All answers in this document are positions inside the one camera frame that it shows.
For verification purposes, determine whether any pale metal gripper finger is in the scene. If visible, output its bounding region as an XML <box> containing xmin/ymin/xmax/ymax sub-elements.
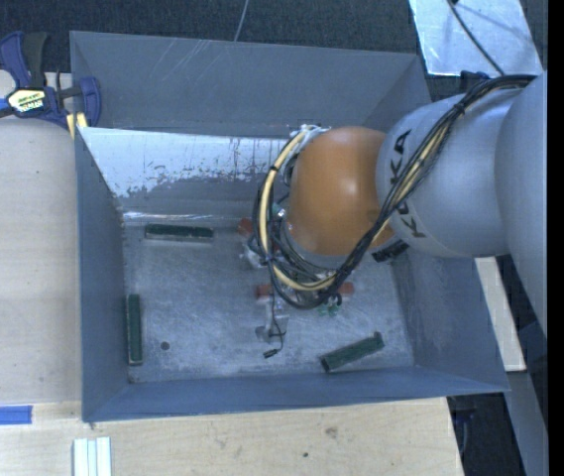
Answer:
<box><xmin>240</xmin><ymin>238</ymin><xmax>266</xmax><ymax>270</ymax></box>
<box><xmin>255</xmin><ymin>313</ymin><xmax>290</xmax><ymax>343</ymax></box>

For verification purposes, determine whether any grey metal bin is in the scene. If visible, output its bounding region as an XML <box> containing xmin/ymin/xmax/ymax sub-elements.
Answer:
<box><xmin>67</xmin><ymin>30</ymin><xmax>511</xmax><ymax>423</ymax></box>

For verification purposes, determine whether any dark green flat block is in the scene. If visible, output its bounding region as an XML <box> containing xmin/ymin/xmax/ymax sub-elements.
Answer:
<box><xmin>144</xmin><ymin>222</ymin><xmax>215</xmax><ymax>242</ymax></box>
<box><xmin>126</xmin><ymin>293</ymin><xmax>145</xmax><ymax>367</ymax></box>
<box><xmin>319</xmin><ymin>330</ymin><xmax>387</xmax><ymax>374</ymax></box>

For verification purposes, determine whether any pale wood board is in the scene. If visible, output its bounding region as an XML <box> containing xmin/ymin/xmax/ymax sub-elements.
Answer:
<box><xmin>0</xmin><ymin>120</ymin><xmax>83</xmax><ymax>408</ymax></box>

